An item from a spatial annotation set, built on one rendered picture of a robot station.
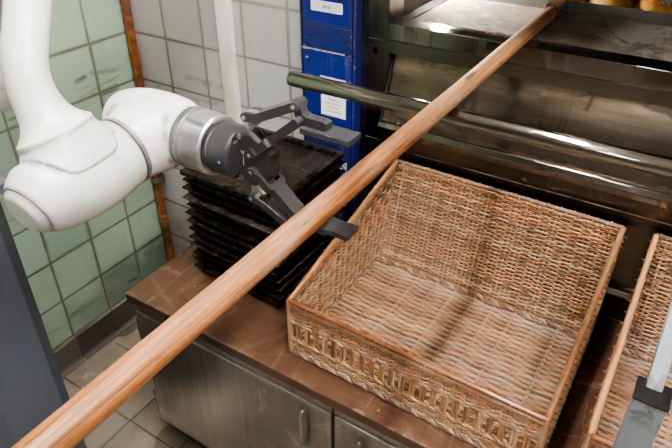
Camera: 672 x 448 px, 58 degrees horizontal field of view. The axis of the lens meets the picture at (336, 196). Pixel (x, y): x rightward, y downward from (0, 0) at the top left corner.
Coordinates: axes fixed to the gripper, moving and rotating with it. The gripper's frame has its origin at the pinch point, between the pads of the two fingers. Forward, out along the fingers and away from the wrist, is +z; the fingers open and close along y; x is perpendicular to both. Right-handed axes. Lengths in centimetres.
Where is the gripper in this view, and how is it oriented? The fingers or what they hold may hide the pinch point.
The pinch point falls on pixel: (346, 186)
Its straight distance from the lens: 75.1
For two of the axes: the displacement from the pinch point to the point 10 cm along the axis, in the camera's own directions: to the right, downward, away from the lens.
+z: 8.5, 2.8, -4.5
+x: -5.3, 4.5, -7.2
